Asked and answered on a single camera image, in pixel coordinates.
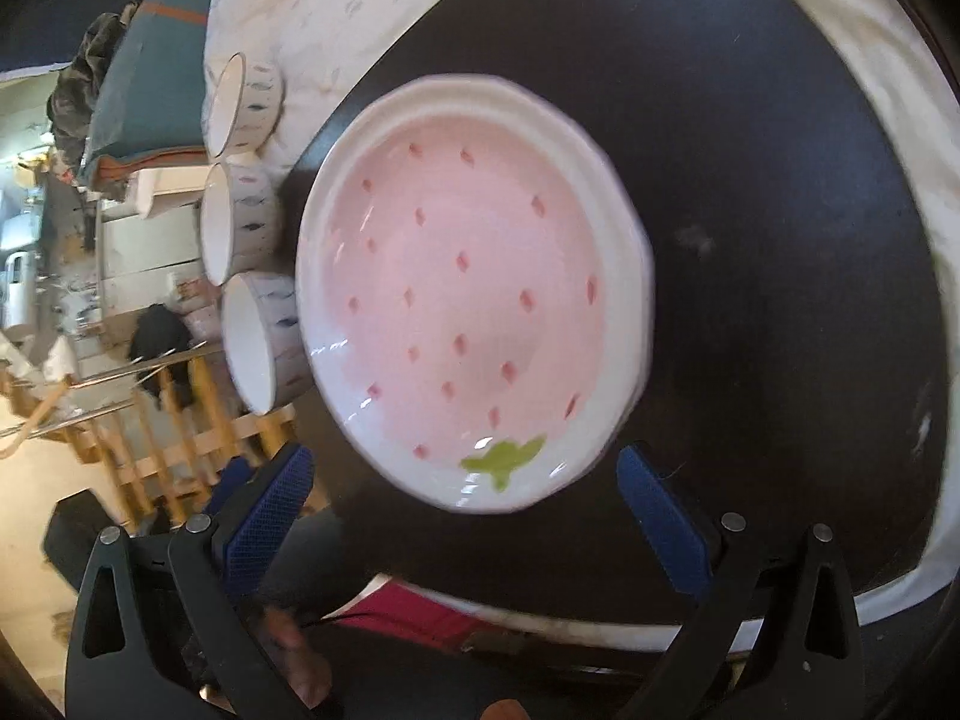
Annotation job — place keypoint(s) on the teal pillow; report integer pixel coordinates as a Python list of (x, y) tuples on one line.
[(150, 90)]

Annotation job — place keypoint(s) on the pink printed box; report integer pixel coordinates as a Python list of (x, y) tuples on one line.
[(199, 311)]

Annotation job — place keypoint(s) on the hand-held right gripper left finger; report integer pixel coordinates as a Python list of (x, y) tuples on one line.
[(266, 517)]

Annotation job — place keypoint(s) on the cream printed bed sheet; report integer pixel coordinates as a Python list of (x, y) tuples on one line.
[(337, 15)]

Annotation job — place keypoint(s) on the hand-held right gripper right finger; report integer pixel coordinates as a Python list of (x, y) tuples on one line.
[(660, 517)]

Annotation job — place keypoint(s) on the metal rail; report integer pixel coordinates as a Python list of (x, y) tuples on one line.
[(112, 373)]

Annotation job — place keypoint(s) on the black mat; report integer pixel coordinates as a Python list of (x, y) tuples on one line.
[(750, 240)]

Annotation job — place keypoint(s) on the red cloth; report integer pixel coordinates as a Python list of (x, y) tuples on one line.
[(405, 607)]

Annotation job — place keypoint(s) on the white cabinet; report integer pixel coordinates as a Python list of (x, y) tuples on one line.
[(142, 240)]

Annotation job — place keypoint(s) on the white bowl blue leaf print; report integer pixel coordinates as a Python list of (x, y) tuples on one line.
[(247, 105), (251, 345), (225, 225)]

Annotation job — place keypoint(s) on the wooden rack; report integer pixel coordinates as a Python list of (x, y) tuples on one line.
[(161, 457)]

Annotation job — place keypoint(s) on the black hanging cloth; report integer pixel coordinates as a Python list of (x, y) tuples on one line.
[(157, 337)]

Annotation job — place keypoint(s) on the pink strawberry plate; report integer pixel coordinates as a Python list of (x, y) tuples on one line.
[(465, 277)]

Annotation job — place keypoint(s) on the camouflage cloth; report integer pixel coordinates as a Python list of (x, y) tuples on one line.
[(75, 90)]

